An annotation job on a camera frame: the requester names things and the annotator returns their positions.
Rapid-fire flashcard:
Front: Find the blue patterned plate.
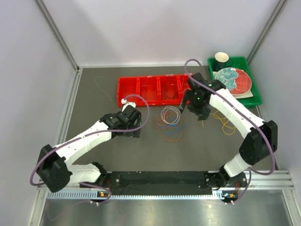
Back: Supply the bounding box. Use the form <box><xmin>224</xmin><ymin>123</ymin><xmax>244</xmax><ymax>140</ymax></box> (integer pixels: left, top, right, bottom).
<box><xmin>214</xmin><ymin>67</ymin><xmax>238</xmax><ymax>90</ymax></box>

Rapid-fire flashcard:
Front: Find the dark green paper cup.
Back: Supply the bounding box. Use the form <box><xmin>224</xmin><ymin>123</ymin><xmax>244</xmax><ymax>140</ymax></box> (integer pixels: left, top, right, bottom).
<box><xmin>213</xmin><ymin>52</ymin><xmax>233</xmax><ymax>71</ymax></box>

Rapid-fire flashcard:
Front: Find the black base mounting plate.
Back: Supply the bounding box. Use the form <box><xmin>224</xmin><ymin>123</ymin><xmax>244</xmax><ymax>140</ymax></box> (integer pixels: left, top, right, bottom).
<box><xmin>103</xmin><ymin>170</ymin><xmax>224</xmax><ymax>195</ymax></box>

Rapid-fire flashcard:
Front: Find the yellow cable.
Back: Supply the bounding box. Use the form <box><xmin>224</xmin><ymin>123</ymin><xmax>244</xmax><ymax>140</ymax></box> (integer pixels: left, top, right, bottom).
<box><xmin>210</xmin><ymin>112</ymin><xmax>236</xmax><ymax>136</ymax></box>

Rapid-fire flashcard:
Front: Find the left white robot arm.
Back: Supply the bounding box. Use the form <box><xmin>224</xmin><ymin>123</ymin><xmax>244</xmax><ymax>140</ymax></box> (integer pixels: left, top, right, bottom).
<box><xmin>36</xmin><ymin>102</ymin><xmax>142</xmax><ymax>193</ymax></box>

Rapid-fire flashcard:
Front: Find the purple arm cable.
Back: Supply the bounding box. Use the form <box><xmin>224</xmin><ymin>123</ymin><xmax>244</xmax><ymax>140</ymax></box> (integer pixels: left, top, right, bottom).
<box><xmin>184</xmin><ymin>58</ymin><xmax>276</xmax><ymax>205</ymax></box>
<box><xmin>29</xmin><ymin>94</ymin><xmax>151</xmax><ymax>208</ymax></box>

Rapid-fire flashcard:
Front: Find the slotted grey cable duct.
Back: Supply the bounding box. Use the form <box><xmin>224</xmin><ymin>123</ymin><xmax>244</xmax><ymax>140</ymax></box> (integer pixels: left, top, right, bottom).
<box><xmin>47</xmin><ymin>189</ymin><xmax>224</xmax><ymax>200</ymax></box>

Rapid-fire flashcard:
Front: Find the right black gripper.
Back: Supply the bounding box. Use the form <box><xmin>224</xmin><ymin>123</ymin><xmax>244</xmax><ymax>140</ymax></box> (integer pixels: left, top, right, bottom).
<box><xmin>181</xmin><ymin>89</ymin><xmax>213</xmax><ymax>121</ymax></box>

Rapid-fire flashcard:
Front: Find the blue cable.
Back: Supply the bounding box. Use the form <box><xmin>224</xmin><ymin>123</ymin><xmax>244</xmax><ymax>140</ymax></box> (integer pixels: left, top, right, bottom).
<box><xmin>156</xmin><ymin>113</ymin><xmax>189</xmax><ymax>136</ymax></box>

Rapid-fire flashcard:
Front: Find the red bin far left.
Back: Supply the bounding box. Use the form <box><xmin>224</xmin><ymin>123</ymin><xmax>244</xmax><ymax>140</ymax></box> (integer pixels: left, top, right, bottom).
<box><xmin>117</xmin><ymin>77</ymin><xmax>138</xmax><ymax>107</ymax></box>

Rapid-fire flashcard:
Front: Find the red round plate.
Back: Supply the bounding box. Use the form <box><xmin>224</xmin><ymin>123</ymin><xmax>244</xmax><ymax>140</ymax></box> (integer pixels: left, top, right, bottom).
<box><xmin>230</xmin><ymin>68</ymin><xmax>252</xmax><ymax>96</ymax></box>

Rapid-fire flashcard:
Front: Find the green plastic tray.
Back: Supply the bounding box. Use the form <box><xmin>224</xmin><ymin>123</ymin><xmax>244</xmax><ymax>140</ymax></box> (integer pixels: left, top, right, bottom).
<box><xmin>207</xmin><ymin>56</ymin><xmax>262</xmax><ymax>108</ymax></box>

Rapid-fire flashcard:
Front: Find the white cable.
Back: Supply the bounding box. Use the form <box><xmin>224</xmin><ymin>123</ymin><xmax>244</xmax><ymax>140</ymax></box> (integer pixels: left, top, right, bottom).
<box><xmin>161</xmin><ymin>105</ymin><xmax>182</xmax><ymax>125</ymax></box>

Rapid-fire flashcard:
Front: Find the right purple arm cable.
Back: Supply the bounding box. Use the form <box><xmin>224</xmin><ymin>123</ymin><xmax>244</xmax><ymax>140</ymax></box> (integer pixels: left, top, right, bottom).
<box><xmin>184</xmin><ymin>58</ymin><xmax>276</xmax><ymax>205</ymax></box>

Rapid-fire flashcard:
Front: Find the white square board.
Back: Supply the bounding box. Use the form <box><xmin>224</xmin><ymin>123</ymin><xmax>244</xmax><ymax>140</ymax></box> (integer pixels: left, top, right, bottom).
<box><xmin>233</xmin><ymin>90</ymin><xmax>253</xmax><ymax>99</ymax></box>

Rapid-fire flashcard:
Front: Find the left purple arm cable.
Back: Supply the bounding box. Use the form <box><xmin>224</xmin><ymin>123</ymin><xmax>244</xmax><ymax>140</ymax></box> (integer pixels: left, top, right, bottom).
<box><xmin>29</xmin><ymin>94</ymin><xmax>151</xmax><ymax>208</ymax></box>

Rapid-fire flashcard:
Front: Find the orange cable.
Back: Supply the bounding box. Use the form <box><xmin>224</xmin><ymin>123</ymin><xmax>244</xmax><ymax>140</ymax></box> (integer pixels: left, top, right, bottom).
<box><xmin>152</xmin><ymin>110</ymin><xmax>184</xmax><ymax>143</ymax></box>

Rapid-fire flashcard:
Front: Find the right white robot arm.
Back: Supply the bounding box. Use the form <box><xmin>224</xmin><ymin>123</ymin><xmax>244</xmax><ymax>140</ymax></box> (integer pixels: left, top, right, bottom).
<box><xmin>179</xmin><ymin>73</ymin><xmax>278</xmax><ymax>188</ymax></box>

